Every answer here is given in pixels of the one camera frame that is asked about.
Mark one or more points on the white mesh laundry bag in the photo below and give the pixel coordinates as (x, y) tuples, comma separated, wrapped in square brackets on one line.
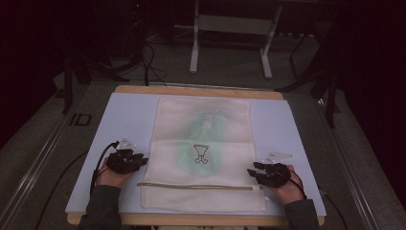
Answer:
[(204, 166)]

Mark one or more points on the person's left hand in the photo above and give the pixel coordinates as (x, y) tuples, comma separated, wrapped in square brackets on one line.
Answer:
[(111, 179)]

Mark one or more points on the light blue table mat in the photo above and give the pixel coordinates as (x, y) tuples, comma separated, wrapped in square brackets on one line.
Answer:
[(127, 121)]

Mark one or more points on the wooden table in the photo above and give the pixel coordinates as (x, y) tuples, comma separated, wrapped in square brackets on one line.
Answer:
[(198, 92)]

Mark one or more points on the black tripod stand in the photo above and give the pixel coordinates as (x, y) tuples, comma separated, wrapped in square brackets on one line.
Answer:
[(324, 80), (83, 70)]

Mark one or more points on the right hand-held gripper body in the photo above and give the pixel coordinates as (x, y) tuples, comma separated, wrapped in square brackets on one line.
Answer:
[(276, 174)]

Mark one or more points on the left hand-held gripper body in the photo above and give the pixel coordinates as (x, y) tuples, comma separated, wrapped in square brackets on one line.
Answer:
[(123, 161)]

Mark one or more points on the person's right hand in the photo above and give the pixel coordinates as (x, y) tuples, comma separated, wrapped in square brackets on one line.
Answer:
[(292, 191)]

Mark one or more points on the white metal stand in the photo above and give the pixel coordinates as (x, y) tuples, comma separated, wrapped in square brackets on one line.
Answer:
[(234, 25)]

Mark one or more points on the aluminium floor rail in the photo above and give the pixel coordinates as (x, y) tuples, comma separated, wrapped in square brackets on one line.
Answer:
[(35, 174), (351, 166)]

